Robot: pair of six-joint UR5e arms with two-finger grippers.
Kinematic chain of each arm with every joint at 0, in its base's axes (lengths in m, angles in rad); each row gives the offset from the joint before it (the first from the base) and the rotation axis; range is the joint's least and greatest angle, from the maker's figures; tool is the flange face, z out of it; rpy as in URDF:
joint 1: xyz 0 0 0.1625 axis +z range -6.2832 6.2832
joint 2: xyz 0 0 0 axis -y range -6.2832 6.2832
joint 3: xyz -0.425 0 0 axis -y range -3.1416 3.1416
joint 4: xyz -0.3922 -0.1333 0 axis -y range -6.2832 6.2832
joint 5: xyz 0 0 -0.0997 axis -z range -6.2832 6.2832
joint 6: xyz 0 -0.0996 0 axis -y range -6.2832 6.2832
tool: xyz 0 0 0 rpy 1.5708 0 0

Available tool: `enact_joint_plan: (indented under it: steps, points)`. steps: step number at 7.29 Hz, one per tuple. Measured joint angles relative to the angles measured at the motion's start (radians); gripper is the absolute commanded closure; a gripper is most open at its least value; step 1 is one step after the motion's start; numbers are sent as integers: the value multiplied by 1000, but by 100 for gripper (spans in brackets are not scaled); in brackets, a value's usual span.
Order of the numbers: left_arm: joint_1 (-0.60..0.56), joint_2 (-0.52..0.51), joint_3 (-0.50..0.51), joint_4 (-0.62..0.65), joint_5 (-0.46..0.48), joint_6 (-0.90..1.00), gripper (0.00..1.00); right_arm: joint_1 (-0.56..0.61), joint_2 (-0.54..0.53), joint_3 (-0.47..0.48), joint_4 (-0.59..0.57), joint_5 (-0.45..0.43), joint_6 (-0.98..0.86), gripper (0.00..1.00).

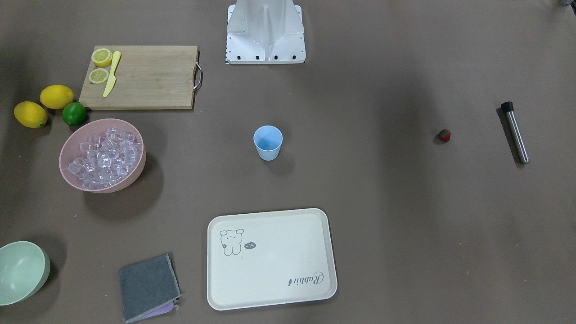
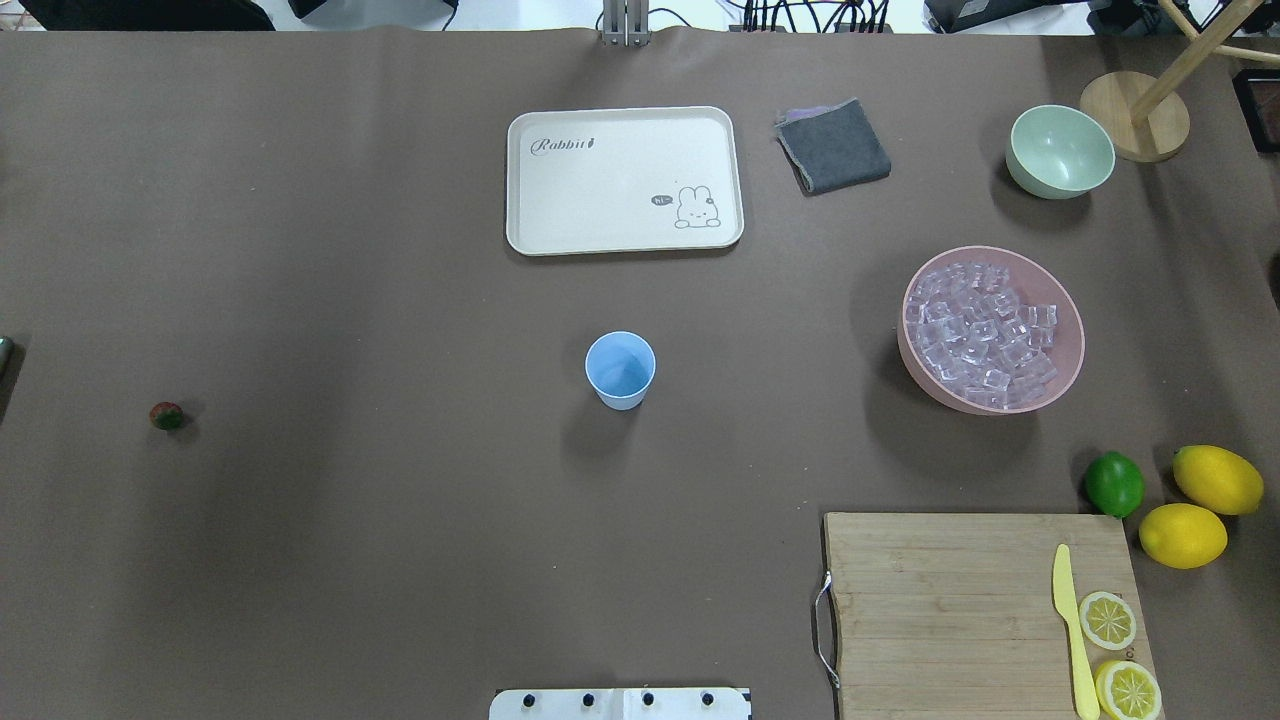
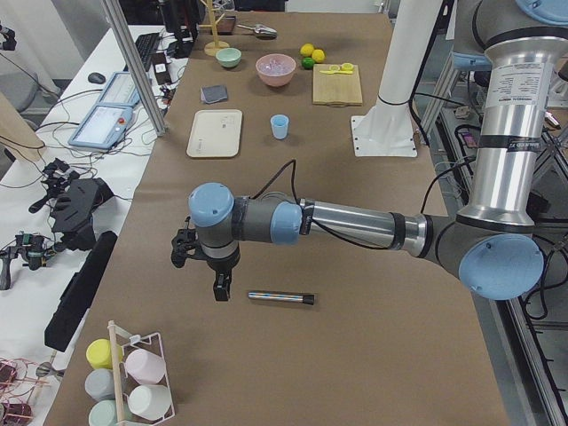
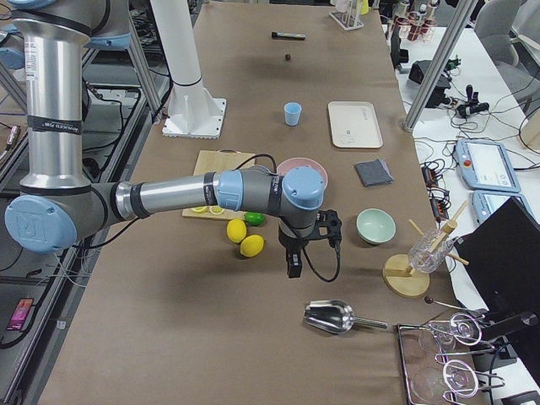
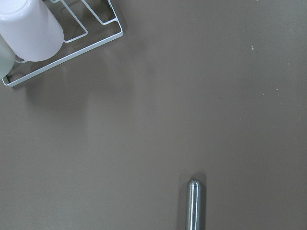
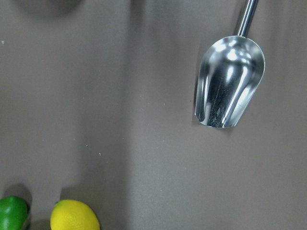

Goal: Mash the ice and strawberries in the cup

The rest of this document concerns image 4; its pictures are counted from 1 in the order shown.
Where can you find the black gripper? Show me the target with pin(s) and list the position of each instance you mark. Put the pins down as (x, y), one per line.
(290, 245)

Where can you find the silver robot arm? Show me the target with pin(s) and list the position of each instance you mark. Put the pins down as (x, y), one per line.
(59, 206)

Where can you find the steel ice scoop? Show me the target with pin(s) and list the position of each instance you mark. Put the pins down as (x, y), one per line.
(337, 317)

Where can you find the light blue plastic cup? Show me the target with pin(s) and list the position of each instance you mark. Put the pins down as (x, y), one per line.
(292, 112)

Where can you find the yellow lemon near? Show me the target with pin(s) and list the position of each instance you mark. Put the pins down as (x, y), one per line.
(252, 245)

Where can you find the yellow lemon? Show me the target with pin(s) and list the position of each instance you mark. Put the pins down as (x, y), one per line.
(236, 230)
(252, 245)

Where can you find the green lime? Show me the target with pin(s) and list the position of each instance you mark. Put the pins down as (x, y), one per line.
(254, 219)

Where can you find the yellow lemon far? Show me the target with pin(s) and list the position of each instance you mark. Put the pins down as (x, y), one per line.
(236, 230)

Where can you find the mint green bowl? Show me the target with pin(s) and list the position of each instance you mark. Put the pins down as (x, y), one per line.
(375, 226)

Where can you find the pink bowl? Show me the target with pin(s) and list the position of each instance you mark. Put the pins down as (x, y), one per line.
(296, 162)

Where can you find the lemon slice right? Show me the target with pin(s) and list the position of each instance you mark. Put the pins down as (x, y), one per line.
(216, 210)

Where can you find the lemon slice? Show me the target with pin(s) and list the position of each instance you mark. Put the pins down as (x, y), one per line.
(216, 210)
(199, 210)

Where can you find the lemon slice left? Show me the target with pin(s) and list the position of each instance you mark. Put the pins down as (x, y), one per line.
(199, 210)

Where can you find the wooden glass holder stand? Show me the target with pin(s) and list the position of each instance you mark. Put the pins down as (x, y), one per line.
(402, 279)

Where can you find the grey folded cloth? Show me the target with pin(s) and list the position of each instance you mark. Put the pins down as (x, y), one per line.
(374, 173)

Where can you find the wooden cutting board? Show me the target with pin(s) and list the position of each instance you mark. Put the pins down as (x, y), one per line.
(217, 161)

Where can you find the clear glass on stand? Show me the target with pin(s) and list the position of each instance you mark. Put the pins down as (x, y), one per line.
(430, 251)

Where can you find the cream rectangular tray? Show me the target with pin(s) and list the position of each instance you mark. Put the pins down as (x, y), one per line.
(354, 125)

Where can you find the blue teach pendant near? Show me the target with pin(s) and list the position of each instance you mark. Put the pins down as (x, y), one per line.
(485, 203)

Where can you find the blue teach pendant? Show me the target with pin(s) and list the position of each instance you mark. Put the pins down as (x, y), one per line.
(485, 165)
(485, 203)

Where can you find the black monitor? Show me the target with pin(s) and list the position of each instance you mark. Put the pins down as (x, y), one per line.
(503, 260)

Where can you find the blue teach pendant far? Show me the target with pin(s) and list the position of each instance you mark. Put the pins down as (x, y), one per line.
(485, 165)

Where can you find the steel muddler black tip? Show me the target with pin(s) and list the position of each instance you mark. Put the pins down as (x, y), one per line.
(284, 36)

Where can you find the smartphone on lower shelf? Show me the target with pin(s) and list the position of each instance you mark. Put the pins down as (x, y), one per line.
(20, 314)

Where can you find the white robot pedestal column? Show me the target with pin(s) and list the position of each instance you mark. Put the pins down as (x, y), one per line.
(192, 111)

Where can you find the black wire glass rack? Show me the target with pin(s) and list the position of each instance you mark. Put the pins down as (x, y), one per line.
(436, 360)

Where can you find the white wire cup rack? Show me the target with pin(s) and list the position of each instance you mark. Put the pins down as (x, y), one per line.
(347, 13)

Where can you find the aluminium frame post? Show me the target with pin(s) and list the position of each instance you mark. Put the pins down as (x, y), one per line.
(447, 43)

